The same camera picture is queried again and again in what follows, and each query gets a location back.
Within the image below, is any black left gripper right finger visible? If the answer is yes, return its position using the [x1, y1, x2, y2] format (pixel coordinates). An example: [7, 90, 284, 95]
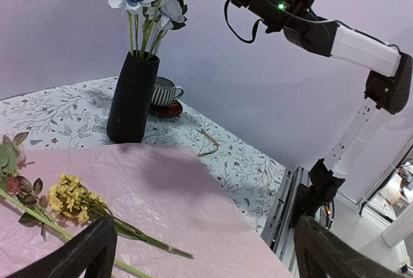
[294, 215, 402, 277]

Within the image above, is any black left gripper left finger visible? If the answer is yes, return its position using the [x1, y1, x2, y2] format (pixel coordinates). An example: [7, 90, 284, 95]
[9, 217, 117, 278]

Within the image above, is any yellow small flower sprig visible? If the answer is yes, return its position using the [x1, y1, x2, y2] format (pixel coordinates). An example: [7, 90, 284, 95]
[47, 173, 194, 259]

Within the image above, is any pink wrapping paper sheet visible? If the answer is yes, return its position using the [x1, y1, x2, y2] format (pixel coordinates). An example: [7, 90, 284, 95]
[0, 144, 294, 278]

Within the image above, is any light blue hydrangea stem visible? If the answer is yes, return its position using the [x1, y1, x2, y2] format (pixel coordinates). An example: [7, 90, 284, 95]
[124, 0, 188, 59]

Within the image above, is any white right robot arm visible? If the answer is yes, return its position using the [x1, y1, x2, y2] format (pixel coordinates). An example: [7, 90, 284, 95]
[226, 0, 412, 177]

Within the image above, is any tall black vase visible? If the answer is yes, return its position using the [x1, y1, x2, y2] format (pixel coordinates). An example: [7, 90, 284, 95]
[106, 52, 160, 143]

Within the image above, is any striped ceramic cup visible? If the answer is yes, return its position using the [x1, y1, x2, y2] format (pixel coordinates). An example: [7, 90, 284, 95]
[151, 77, 184, 107]

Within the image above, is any red round saucer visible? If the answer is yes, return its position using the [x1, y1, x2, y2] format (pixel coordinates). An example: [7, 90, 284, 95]
[149, 101, 183, 117]

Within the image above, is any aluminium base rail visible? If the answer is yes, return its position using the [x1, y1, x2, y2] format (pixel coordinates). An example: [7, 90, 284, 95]
[261, 167, 310, 277]

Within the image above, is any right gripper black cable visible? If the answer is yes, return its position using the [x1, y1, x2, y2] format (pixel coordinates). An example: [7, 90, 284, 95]
[223, 0, 262, 45]

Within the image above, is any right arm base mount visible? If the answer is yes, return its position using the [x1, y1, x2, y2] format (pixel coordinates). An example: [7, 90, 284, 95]
[290, 159, 345, 228]

